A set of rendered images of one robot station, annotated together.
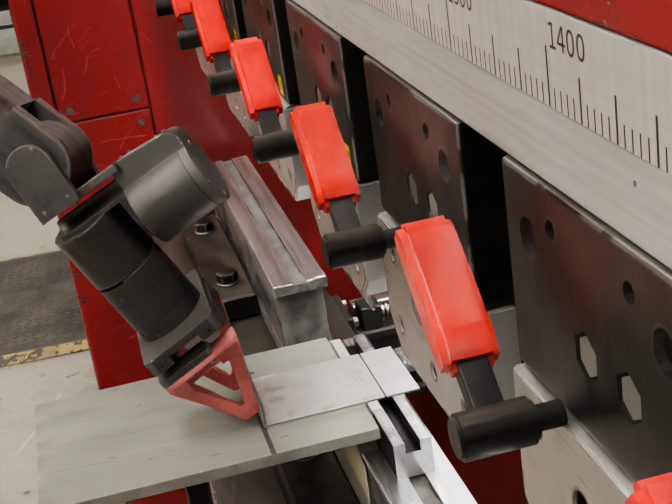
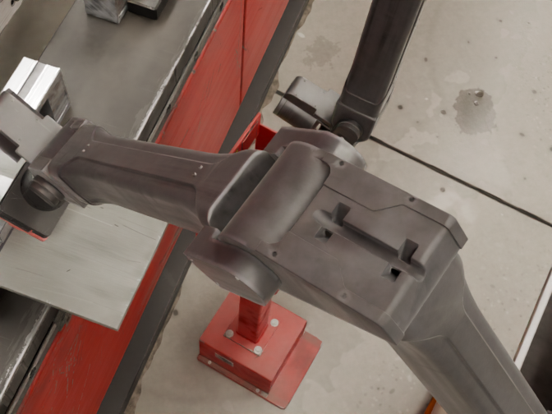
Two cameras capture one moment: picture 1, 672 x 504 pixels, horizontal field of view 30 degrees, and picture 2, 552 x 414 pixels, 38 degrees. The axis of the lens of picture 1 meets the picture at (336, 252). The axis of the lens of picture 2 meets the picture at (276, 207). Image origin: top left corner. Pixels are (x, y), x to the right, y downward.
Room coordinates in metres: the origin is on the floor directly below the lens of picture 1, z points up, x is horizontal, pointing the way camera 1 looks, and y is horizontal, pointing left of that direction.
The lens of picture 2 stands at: (1.19, 0.55, 1.95)
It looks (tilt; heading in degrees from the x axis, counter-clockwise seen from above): 62 degrees down; 203
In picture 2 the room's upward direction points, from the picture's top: 8 degrees clockwise
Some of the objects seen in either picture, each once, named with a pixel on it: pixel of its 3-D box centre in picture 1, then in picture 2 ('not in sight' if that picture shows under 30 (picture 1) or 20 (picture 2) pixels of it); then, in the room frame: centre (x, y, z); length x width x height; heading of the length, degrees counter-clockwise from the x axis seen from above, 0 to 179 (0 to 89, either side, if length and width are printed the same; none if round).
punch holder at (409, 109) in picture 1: (498, 231); not in sight; (0.57, -0.08, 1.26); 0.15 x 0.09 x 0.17; 11
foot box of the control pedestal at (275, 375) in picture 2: not in sight; (261, 342); (0.62, 0.32, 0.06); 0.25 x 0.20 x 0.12; 91
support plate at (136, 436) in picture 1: (197, 421); (52, 232); (0.91, 0.13, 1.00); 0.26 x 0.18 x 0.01; 101
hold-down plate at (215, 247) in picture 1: (217, 266); not in sight; (1.52, 0.16, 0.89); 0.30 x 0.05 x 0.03; 11
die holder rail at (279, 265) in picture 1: (263, 246); not in sight; (1.48, 0.09, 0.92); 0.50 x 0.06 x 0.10; 11
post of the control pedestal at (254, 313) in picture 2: not in sight; (257, 286); (0.62, 0.29, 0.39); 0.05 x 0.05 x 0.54; 1
